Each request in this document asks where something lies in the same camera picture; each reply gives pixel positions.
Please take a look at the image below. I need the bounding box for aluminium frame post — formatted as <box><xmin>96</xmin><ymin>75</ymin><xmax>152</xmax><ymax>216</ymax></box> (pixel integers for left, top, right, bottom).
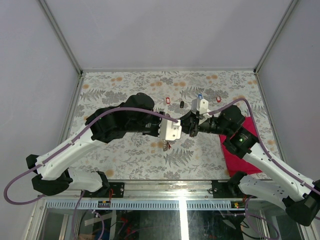
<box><xmin>253</xmin><ymin>0</ymin><xmax>300</xmax><ymax>74</ymax></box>
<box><xmin>36</xmin><ymin>0</ymin><xmax>83</xmax><ymax>76</ymax></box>

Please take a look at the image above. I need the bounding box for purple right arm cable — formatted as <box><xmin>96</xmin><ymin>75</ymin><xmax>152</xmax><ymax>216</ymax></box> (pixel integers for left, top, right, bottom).
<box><xmin>209</xmin><ymin>97</ymin><xmax>320</xmax><ymax>221</ymax></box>

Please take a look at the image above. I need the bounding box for right aluminium frame post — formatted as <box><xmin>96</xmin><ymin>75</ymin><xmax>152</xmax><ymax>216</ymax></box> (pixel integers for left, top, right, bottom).
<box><xmin>253</xmin><ymin>0</ymin><xmax>300</xmax><ymax>74</ymax></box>

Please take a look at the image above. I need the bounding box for floral table mat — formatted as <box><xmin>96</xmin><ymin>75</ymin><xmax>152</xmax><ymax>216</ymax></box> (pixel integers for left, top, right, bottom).
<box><xmin>69</xmin><ymin>70</ymin><xmax>279</xmax><ymax>180</ymax></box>

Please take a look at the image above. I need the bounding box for large silver keyring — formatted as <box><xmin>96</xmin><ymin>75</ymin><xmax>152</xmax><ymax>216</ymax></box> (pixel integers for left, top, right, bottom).
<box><xmin>162</xmin><ymin>140</ymin><xmax>172</xmax><ymax>152</ymax></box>

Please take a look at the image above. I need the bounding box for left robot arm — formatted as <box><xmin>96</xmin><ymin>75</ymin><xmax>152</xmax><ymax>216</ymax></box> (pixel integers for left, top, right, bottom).
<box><xmin>26</xmin><ymin>107</ymin><xmax>161</xmax><ymax>198</ymax></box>

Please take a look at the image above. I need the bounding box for aluminium mounting rail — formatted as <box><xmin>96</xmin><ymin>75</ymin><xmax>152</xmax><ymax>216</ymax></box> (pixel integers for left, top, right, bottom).
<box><xmin>37</xmin><ymin>178</ymin><xmax>307</xmax><ymax>201</ymax></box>

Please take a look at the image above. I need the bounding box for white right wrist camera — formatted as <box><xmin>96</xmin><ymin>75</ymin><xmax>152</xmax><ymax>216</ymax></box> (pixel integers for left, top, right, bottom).
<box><xmin>191</xmin><ymin>98</ymin><xmax>212</xmax><ymax>120</ymax></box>

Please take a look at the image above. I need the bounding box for left aluminium frame post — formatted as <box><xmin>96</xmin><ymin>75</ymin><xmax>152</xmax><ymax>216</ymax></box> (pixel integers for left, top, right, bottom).
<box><xmin>36</xmin><ymin>0</ymin><xmax>83</xmax><ymax>76</ymax></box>

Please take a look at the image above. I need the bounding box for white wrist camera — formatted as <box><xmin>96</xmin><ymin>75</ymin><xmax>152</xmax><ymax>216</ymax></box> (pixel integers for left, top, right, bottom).
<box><xmin>191</xmin><ymin>98</ymin><xmax>212</xmax><ymax>120</ymax></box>
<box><xmin>158</xmin><ymin>119</ymin><xmax>182</xmax><ymax>141</ymax></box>

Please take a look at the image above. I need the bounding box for grey slotted cable duct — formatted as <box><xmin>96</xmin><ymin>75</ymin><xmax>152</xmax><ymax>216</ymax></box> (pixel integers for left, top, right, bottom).
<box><xmin>46</xmin><ymin>199</ymin><xmax>233</xmax><ymax>210</ymax></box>

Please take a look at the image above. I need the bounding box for red cloth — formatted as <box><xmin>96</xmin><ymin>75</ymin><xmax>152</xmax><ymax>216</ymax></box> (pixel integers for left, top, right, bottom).
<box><xmin>218</xmin><ymin>115</ymin><xmax>265</xmax><ymax>177</ymax></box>

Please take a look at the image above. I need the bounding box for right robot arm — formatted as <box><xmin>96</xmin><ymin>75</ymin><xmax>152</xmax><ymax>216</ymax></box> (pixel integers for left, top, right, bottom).
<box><xmin>180</xmin><ymin>105</ymin><xmax>320</xmax><ymax>227</ymax></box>

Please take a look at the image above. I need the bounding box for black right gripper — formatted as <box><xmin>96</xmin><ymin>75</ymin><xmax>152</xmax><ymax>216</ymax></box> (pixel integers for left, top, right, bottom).
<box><xmin>179</xmin><ymin>108</ymin><xmax>231</xmax><ymax>138</ymax></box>

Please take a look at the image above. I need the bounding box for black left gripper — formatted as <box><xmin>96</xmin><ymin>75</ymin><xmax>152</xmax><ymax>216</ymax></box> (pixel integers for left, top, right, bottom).
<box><xmin>128</xmin><ymin>110</ymin><xmax>171</xmax><ymax>136</ymax></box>

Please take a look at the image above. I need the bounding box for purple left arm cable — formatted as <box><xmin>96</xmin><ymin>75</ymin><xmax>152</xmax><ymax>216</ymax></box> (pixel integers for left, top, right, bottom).
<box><xmin>3</xmin><ymin>107</ymin><xmax>181</xmax><ymax>205</ymax></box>

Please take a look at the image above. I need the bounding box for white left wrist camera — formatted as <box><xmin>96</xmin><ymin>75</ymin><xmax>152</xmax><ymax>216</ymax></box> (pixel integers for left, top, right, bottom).
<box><xmin>158</xmin><ymin>119</ymin><xmax>182</xmax><ymax>141</ymax></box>

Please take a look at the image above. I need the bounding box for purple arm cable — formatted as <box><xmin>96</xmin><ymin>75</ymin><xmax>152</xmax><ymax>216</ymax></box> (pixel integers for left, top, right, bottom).
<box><xmin>3</xmin><ymin>107</ymin><xmax>181</xmax><ymax>205</ymax></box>
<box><xmin>209</xmin><ymin>97</ymin><xmax>320</xmax><ymax>221</ymax></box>

